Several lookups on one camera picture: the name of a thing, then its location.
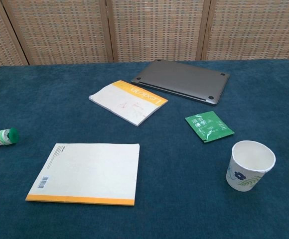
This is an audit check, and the white floral paper cup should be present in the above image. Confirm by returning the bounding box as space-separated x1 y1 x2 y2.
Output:
225 140 277 192

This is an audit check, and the Lexicon book orange stripe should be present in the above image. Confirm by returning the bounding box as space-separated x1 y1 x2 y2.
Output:
88 80 169 127

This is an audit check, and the grey closed laptop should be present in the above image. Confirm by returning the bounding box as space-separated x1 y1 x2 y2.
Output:
131 59 230 106

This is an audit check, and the green tea bag sachet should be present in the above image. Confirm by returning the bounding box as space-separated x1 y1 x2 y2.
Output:
184 111 235 144

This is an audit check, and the white book with barcode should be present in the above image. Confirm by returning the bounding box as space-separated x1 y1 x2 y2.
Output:
25 143 141 207

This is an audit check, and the teal table cloth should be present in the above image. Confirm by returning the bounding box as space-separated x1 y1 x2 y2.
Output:
0 58 289 239

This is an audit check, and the woven folding screen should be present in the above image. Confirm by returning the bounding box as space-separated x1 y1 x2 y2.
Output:
0 0 289 73

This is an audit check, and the green white toy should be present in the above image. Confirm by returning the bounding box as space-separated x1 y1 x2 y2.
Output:
0 127 20 146

